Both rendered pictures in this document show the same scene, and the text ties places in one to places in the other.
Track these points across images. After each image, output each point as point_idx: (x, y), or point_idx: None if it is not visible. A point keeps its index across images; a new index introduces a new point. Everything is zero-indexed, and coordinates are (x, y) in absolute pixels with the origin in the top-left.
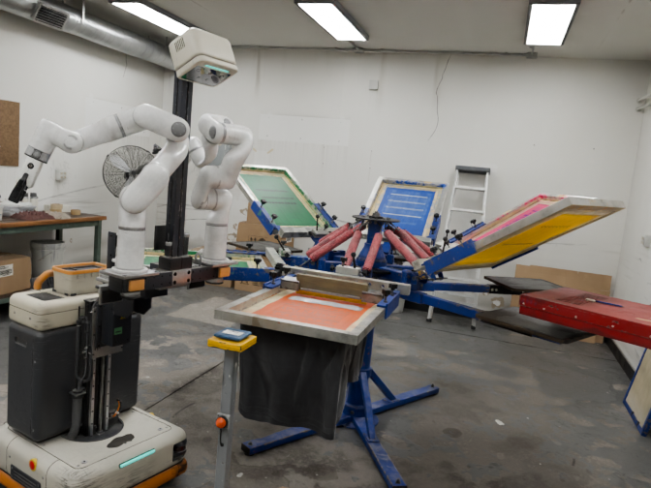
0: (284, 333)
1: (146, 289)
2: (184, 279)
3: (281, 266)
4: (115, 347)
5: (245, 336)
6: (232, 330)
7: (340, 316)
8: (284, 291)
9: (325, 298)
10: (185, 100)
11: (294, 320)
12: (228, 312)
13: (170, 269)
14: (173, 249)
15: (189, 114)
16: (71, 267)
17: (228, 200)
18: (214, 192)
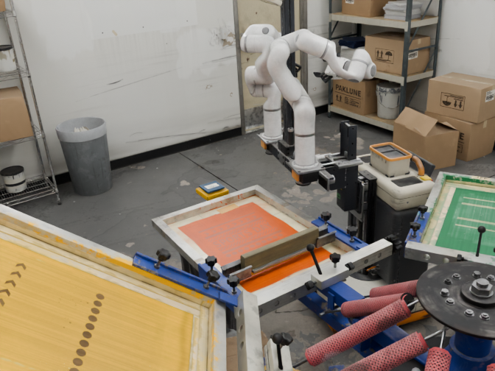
0: None
1: (269, 151)
2: (281, 160)
3: (388, 240)
4: (358, 214)
5: (202, 189)
6: (216, 186)
7: (221, 246)
8: (328, 244)
9: (288, 261)
10: (281, 18)
11: (227, 219)
12: (247, 188)
13: (278, 148)
14: (284, 135)
15: (283, 30)
16: (395, 149)
17: (294, 112)
18: (295, 101)
